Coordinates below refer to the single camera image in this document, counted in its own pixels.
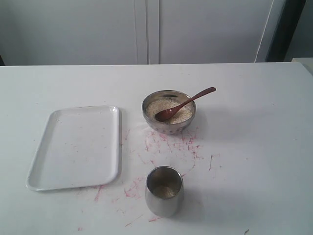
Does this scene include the steel cup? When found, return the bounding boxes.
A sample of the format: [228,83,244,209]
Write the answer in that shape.
[145,166,184,217]

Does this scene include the brown wooden spoon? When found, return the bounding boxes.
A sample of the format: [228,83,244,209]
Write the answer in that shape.
[155,87,216,122]

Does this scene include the white rectangular plastic tray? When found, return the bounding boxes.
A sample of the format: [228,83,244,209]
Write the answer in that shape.
[26,105,121,191]

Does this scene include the steel bowl of rice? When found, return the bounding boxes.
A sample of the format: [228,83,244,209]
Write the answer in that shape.
[142,90,196,135]

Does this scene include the dark vertical post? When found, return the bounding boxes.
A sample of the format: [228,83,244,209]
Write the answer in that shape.
[265,0,306,62]

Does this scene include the white cabinet doors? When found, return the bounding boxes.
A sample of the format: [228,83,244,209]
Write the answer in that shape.
[0,0,284,66]

